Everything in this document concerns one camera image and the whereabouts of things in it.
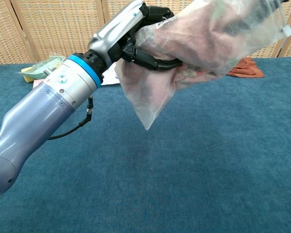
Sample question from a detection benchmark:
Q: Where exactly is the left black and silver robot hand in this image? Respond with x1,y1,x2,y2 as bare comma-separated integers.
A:
87,0,183,71

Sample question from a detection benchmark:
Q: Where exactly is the green comb in clear wrapper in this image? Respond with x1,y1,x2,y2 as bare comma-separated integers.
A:
20,55,66,80

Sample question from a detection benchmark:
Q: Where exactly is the brown folded cloth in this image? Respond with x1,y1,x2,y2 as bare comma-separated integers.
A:
226,56,265,79

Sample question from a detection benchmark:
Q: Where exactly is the bamboo folding screen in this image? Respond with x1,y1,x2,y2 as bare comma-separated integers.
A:
0,0,291,66

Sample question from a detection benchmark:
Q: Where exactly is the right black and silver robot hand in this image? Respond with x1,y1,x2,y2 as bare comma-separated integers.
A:
223,0,290,33

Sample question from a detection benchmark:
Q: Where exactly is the frosted plastic zip bag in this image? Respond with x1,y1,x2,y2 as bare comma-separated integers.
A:
115,0,291,131

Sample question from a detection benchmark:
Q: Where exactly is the pink floral garment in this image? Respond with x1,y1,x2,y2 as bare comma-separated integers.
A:
120,2,265,107

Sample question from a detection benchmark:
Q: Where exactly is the yellow sponge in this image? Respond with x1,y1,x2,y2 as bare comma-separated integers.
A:
21,67,40,84

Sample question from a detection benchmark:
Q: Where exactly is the white wet wipes pack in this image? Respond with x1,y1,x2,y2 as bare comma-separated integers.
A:
101,64,122,86

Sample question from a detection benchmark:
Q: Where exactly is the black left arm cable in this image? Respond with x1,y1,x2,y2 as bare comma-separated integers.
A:
47,95,94,141

